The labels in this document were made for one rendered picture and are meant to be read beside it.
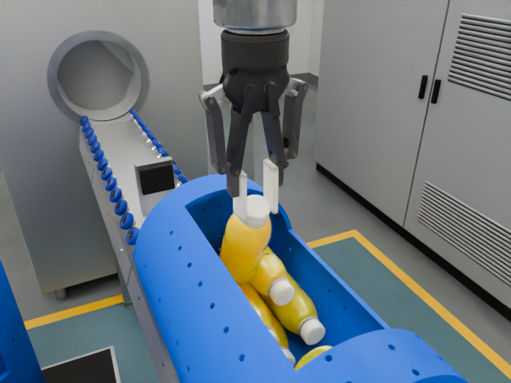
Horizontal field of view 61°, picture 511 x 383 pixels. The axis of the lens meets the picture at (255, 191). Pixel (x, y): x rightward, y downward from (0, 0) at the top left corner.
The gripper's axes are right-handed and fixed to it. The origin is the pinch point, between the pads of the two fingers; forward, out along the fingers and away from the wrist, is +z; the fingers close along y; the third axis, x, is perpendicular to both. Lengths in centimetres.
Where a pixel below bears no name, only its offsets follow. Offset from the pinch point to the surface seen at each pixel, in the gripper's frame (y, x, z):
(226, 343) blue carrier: 10.0, 13.1, 10.2
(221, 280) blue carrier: 7.4, 5.4, 8.2
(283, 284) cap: -5.2, -0.6, 18.5
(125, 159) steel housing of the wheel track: 2, -100, 37
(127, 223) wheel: 11, -52, 33
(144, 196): 4, -60, 30
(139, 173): 5, -59, 23
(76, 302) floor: 31, -144, 129
